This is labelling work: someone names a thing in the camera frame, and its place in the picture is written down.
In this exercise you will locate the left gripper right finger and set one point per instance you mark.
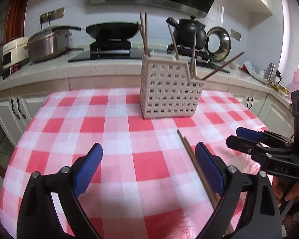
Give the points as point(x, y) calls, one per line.
point(260, 217)

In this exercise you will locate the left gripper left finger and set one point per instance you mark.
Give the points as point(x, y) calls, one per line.
point(37, 215)

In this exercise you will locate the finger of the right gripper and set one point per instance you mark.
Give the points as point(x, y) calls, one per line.
point(265, 137)
point(253, 148)

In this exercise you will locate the brown wooden chopstick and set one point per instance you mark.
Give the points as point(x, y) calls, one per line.
point(146, 33)
point(223, 66)
point(213, 197)
point(222, 182)
point(191, 67)
point(142, 29)
point(173, 42)

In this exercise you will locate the person's right hand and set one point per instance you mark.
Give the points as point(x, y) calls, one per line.
point(279, 191)

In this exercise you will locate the white cabinet doors right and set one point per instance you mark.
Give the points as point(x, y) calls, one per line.
point(274, 111)

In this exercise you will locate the white cabinet doors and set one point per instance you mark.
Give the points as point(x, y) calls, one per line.
point(19, 105)
point(274, 111)

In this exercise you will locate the stainless steel cup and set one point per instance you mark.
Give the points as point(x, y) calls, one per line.
point(270, 73)

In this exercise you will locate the pink water bottle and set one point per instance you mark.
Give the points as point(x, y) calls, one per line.
point(295, 81)

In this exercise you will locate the red white checkered tablecloth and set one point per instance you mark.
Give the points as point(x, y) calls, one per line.
point(146, 185)

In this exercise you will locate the white perforated utensil basket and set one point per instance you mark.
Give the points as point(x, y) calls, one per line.
point(167, 89)

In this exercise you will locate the stainless steel pot lid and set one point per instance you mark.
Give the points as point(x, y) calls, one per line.
point(218, 44)

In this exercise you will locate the white cabinet doors left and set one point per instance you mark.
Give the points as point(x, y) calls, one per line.
point(19, 105)

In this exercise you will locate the black clay kettle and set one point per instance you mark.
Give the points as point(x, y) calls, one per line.
point(184, 31)

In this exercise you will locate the white rice cooker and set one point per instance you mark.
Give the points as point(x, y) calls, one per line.
point(15, 51)

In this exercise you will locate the black gas stove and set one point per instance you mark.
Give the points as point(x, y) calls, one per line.
point(123, 50)

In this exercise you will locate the stainless steel electric cooker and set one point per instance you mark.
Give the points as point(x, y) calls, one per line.
point(48, 44)

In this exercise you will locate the black wok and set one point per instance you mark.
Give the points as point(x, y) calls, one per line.
point(106, 31)

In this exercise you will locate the wall outlet right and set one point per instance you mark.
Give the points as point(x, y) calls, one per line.
point(236, 35)

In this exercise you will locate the wall power outlet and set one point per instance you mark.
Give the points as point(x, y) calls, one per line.
point(52, 15)

